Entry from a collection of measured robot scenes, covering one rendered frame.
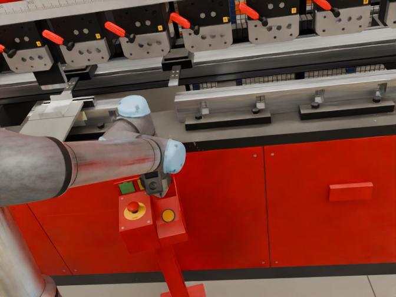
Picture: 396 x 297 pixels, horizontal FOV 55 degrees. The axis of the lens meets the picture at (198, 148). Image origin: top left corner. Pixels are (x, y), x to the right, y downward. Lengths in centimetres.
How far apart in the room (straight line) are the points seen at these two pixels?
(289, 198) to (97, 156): 99
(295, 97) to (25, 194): 100
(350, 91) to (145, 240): 84
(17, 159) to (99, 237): 125
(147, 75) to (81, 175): 102
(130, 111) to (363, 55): 100
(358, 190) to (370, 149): 18
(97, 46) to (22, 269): 75
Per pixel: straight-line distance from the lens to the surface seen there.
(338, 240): 175
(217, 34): 121
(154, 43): 124
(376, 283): 200
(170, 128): 139
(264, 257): 180
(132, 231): 122
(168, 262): 145
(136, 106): 95
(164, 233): 127
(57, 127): 135
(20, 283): 81
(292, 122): 134
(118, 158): 70
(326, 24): 124
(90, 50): 132
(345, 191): 150
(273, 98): 135
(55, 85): 147
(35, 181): 57
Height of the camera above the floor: 167
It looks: 39 degrees down
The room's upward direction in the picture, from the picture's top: 11 degrees counter-clockwise
